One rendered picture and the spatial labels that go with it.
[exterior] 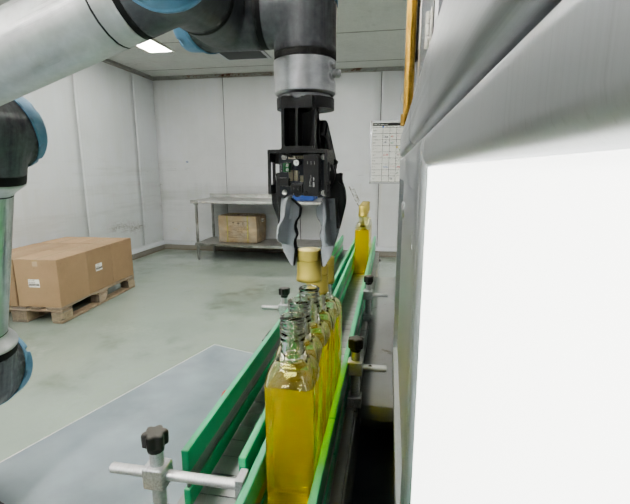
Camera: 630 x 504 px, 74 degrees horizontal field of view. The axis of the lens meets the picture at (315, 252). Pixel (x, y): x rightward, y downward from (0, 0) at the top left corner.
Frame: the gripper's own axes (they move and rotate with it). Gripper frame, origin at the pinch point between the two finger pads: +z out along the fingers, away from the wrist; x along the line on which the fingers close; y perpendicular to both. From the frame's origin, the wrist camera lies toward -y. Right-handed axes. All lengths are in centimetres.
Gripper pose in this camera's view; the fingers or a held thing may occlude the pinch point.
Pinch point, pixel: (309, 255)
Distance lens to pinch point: 57.2
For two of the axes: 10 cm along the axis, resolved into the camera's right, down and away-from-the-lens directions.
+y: -1.8, 1.9, -9.6
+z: 0.0, 9.8, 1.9
